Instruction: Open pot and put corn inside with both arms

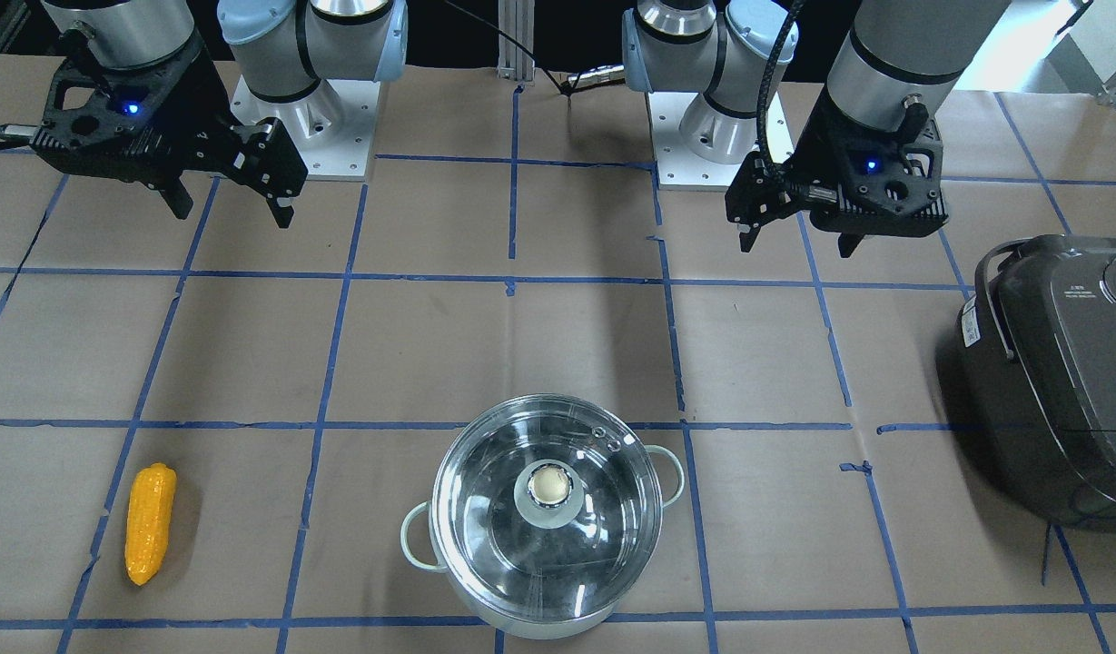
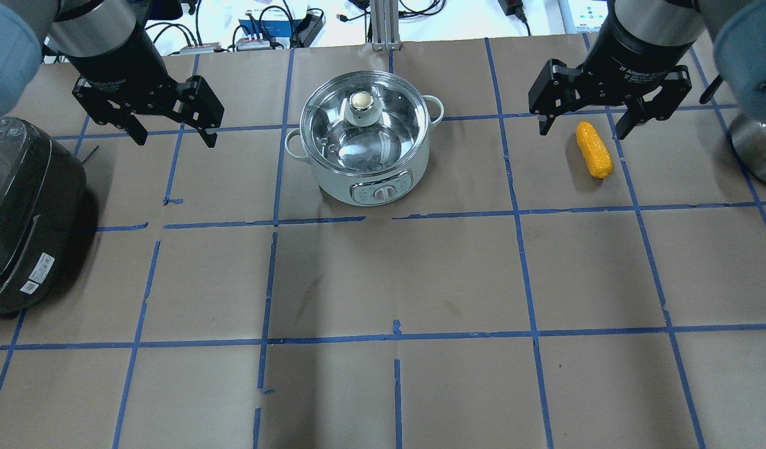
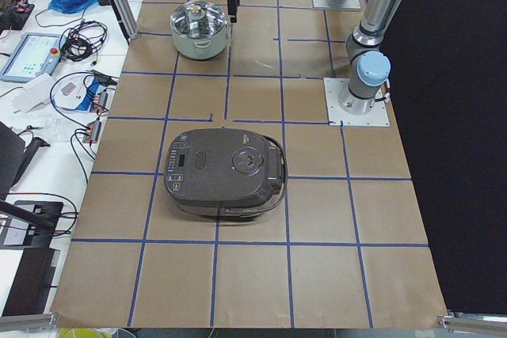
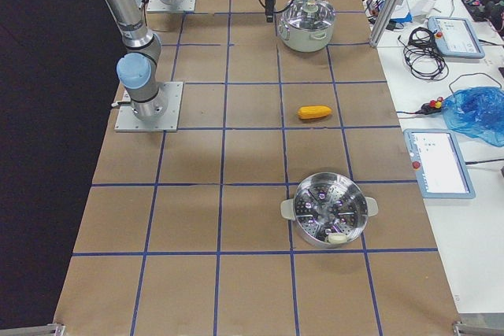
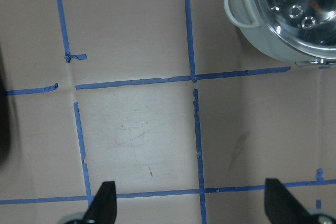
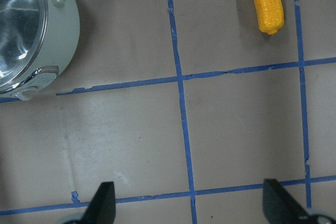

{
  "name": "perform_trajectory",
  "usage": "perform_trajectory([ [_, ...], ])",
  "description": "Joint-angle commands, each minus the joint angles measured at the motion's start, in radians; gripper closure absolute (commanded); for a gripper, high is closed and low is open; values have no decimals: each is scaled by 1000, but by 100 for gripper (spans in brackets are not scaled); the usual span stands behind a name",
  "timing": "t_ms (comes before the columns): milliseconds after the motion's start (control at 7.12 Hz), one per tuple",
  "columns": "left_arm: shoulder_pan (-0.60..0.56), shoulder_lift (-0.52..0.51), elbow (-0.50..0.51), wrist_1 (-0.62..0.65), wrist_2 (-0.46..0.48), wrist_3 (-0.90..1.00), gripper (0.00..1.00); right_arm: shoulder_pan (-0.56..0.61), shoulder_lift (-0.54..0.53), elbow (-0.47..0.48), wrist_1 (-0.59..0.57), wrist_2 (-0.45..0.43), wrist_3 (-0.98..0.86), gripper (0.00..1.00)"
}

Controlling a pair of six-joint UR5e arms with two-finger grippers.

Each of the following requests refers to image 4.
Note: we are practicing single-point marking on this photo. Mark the glass pot lid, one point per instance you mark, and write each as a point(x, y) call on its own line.
point(309, 15)

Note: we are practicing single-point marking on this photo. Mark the aluminium frame post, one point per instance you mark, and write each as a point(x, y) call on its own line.
point(391, 1)

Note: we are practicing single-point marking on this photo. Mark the far teach pendant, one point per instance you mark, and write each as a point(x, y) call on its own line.
point(455, 37)

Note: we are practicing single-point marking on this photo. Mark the red yellow button box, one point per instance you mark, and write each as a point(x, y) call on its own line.
point(434, 106)

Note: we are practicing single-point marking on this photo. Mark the steel steamer basket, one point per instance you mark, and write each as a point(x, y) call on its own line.
point(329, 210)

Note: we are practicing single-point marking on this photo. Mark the white blue box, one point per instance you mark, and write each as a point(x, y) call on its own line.
point(401, 13)

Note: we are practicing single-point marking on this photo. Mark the yellow corn cob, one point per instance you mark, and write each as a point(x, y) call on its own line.
point(313, 112)

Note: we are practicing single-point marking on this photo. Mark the teach pendant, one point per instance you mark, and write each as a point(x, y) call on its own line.
point(455, 37)
point(438, 165)

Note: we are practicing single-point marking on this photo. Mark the near teach pendant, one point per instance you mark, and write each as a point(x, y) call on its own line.
point(438, 165)

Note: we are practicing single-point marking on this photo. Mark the blue plastic bag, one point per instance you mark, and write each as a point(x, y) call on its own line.
point(477, 113)

